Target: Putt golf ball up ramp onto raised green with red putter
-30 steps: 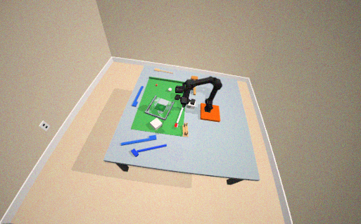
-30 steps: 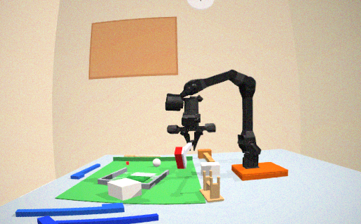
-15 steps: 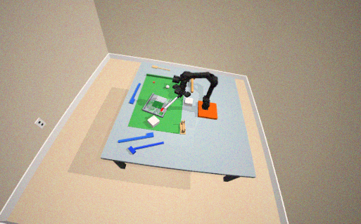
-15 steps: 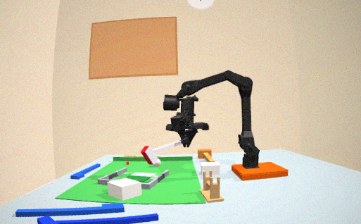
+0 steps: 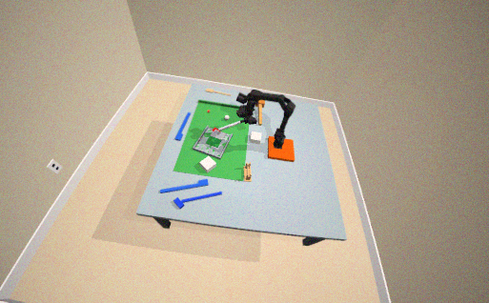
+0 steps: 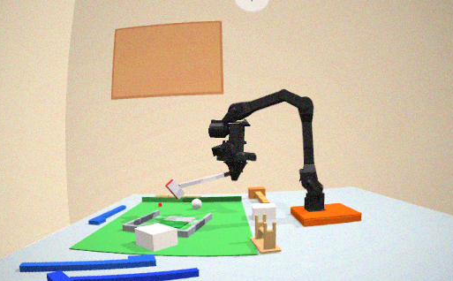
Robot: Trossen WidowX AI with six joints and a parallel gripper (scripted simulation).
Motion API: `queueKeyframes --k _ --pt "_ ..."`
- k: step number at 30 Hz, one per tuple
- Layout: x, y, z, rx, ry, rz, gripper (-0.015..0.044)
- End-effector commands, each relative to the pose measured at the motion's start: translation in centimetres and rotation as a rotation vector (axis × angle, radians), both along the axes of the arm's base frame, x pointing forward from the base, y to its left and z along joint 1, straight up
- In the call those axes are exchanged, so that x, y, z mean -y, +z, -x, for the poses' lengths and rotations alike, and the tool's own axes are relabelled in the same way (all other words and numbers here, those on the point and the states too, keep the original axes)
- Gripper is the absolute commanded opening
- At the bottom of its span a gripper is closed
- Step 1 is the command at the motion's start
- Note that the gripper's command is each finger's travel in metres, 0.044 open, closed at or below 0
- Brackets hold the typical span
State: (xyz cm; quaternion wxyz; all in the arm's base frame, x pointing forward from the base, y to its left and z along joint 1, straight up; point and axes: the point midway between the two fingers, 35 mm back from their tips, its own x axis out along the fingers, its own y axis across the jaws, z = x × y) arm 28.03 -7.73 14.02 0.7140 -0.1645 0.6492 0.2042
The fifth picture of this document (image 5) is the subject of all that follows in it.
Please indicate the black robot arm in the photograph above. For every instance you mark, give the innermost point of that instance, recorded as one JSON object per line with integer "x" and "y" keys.
{"x": 252, "y": 99}

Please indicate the white box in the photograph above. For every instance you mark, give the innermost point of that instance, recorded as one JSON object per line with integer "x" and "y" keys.
{"x": 255, "y": 137}
{"x": 207, "y": 164}

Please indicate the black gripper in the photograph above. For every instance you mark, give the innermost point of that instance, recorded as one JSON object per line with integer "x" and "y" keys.
{"x": 249, "y": 117}

